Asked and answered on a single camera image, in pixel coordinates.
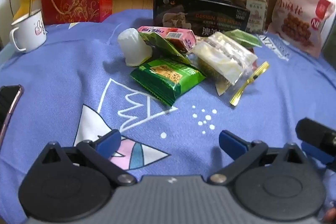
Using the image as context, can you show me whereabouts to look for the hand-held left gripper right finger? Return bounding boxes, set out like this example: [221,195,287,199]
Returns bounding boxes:
[208,130,314,186]

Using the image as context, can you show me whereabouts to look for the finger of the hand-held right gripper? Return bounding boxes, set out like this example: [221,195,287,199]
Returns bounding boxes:
[295,118,336,170]

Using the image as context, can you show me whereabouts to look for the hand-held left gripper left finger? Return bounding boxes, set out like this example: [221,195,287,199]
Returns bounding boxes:
[33,129,137,186]

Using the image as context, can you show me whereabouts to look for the large green cracker packet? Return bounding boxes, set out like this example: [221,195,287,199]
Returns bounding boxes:
[130,57,206,108]

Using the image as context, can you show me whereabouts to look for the clear nougat bag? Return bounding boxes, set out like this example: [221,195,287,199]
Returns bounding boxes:
[189,32,258,86]

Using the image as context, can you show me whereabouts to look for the white jelly cup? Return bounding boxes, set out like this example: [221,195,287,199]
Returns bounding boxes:
[117,28,153,67]

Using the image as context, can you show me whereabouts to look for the small green snack packet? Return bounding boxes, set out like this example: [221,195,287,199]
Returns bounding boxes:
[223,29,263,48]

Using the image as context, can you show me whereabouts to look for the black tin box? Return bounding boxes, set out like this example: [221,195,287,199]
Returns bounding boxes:
[153,0,251,37]

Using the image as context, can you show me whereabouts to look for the blue printed cloth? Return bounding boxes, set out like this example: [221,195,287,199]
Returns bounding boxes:
[0,9,336,224]

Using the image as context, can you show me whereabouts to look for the red snack packet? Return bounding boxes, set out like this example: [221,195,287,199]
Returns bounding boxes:
[249,47,259,69]

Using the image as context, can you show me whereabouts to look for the dark smartphone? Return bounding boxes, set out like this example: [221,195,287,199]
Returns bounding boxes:
[0,85,25,147]

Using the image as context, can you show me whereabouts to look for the white enamel mug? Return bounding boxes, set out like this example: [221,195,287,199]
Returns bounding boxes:
[10,9,47,53]

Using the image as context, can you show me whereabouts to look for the pink snack bag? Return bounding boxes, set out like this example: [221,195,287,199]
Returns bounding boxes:
[267,0,336,58]

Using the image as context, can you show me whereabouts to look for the clear nut jar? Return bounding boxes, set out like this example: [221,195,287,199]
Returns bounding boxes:
[234,0,268,33]

